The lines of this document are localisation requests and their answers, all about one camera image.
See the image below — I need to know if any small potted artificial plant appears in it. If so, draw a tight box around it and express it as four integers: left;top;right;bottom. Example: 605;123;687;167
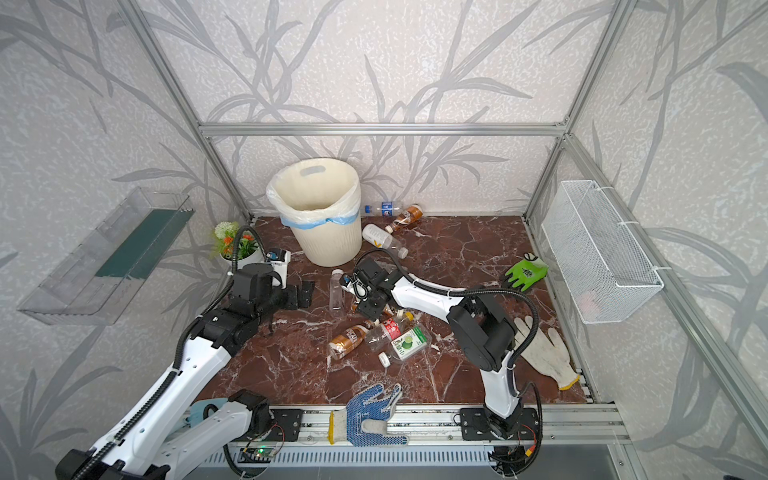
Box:
213;221;265;267

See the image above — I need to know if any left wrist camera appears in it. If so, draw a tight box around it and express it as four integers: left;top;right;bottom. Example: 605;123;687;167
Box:
266;248;291;289

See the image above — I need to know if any green label square bottle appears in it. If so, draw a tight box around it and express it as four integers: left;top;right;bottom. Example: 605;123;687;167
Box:
378;326;431;368

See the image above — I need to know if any white bin liner bag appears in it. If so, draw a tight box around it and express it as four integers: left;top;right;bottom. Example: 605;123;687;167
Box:
266;158;361;230

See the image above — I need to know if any cream plastic waste bin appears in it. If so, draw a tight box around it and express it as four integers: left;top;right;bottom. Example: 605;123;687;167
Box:
266;158;362;267

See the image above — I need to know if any white label bottle near bin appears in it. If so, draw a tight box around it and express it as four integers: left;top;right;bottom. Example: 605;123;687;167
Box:
362;224;409;259

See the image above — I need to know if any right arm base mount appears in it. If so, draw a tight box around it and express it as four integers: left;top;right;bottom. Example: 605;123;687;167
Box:
456;407;541;441

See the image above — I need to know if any green black work glove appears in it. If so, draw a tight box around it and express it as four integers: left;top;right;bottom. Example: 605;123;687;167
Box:
502;253;549;292

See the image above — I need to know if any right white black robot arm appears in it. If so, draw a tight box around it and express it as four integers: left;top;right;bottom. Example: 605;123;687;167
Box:
339;258;540;421

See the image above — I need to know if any white knit work glove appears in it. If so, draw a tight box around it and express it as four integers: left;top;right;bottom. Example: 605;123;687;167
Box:
522;327;580;391

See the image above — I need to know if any light blue handled brush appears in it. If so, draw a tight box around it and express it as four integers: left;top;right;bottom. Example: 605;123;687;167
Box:
182;397;227;428

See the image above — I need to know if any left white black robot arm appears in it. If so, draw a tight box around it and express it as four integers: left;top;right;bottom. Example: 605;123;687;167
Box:
55;260;298;479

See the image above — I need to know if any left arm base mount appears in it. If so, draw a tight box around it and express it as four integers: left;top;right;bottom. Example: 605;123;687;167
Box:
236;408;304;442

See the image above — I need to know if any blue label bottle by wall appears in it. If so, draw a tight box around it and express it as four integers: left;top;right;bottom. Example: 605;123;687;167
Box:
361;201;402;217

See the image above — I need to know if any clear acrylic wall shelf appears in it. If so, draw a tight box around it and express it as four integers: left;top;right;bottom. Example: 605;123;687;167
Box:
18;187;194;326

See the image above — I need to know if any red label clear bottle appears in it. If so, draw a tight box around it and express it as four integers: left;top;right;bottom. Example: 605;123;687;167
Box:
365;310;415;352

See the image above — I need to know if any green circuit board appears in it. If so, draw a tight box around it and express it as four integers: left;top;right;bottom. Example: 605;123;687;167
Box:
237;443;284;466

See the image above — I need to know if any white wire mesh basket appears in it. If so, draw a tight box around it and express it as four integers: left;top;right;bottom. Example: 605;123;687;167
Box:
542;180;664;325

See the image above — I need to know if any brown tea bottle white cap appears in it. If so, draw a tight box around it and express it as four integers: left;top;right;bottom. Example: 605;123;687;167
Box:
328;320;375;360

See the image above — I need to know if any aluminium front rail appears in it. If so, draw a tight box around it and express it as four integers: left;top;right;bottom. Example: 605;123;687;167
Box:
123;403;631;448

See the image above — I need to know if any blue dotted knit glove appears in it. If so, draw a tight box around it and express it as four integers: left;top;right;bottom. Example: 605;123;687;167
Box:
327;383;408;448

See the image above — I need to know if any brown tea bottle by wall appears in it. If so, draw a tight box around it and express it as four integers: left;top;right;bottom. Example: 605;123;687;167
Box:
385;204;424;234

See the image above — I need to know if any clear white-cap bottle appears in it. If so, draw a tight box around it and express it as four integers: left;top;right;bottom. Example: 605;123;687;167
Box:
329;269;344;315

